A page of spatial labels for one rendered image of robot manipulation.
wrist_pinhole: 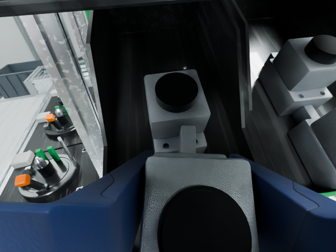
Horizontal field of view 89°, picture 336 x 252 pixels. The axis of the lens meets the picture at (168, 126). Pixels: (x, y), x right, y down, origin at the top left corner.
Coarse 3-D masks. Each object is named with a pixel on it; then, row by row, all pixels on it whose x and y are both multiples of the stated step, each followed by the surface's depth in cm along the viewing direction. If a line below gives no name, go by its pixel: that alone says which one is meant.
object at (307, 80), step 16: (288, 48) 17; (304, 48) 16; (320, 48) 15; (272, 64) 20; (288, 64) 18; (304, 64) 16; (320, 64) 16; (272, 80) 20; (288, 80) 18; (304, 80) 16; (320, 80) 17; (272, 96) 20; (288, 96) 18; (304, 96) 18; (320, 96) 18; (288, 112) 19
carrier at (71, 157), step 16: (64, 144) 46; (80, 144) 57; (16, 160) 50; (32, 160) 52; (48, 160) 49; (64, 160) 49; (80, 160) 51; (32, 176) 45; (48, 176) 45; (64, 176) 45; (80, 176) 47; (96, 176) 46; (16, 192) 44; (32, 192) 41; (48, 192) 41; (64, 192) 43
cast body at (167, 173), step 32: (192, 128) 12; (160, 160) 7; (192, 160) 7; (224, 160) 7; (160, 192) 7; (192, 192) 6; (224, 192) 6; (160, 224) 6; (192, 224) 5; (224, 224) 5
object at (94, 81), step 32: (96, 32) 16; (128, 32) 26; (160, 32) 26; (192, 32) 26; (224, 32) 17; (96, 64) 15; (128, 64) 23; (160, 64) 23; (192, 64) 23; (224, 64) 18; (96, 96) 14; (128, 96) 20; (224, 96) 19; (128, 128) 18; (224, 128) 18; (256, 160) 14
